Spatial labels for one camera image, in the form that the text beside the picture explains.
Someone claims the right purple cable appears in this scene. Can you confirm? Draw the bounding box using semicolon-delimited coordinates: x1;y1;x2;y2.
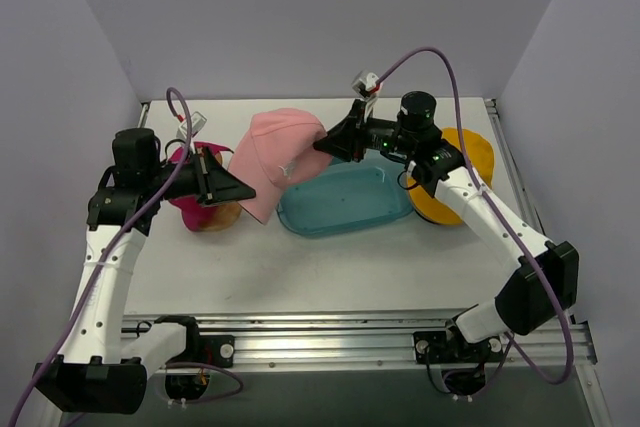
373;45;575;386

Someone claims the pink baseball cap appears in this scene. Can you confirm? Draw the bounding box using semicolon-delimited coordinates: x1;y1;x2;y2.
228;108;332;224

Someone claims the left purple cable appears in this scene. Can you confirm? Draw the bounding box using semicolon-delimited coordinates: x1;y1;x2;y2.
4;87;195;427

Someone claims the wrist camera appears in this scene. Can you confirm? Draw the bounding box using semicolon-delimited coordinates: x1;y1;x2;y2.
176;112;207;140
351;71;380;119

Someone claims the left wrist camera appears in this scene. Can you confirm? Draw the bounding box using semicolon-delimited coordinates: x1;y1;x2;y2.
176;112;207;140

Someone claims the magenta baseball cap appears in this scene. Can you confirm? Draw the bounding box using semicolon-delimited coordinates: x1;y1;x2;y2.
169;142;233;232

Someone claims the aluminium mounting rail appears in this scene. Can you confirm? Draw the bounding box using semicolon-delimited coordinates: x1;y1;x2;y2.
182;309;597;372

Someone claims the wooden head hat stand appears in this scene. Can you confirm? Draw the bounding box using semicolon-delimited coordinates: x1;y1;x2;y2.
197;203;242;232

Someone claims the yellow bucket hat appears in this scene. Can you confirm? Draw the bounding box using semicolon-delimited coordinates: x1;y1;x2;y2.
403;129;495;226

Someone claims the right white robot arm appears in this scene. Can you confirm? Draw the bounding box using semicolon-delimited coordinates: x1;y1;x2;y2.
314;91;579;360

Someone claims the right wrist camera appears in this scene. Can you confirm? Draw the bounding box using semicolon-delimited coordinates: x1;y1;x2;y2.
351;71;380;119

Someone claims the teal plastic tray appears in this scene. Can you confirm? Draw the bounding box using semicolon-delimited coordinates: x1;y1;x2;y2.
276;154;413;238

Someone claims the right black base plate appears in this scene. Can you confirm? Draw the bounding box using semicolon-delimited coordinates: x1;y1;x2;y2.
412;330;450;365

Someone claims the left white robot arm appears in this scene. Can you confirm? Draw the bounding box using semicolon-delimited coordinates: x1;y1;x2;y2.
33;128;255;415

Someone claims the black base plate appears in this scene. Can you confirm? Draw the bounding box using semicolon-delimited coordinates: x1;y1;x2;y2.
197;334;235;368
412;330;450;365

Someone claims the purple cable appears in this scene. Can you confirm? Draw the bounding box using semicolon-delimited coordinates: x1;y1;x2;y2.
4;87;195;427
373;45;575;386

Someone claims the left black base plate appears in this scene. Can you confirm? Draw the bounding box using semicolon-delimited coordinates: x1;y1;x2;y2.
197;334;235;368

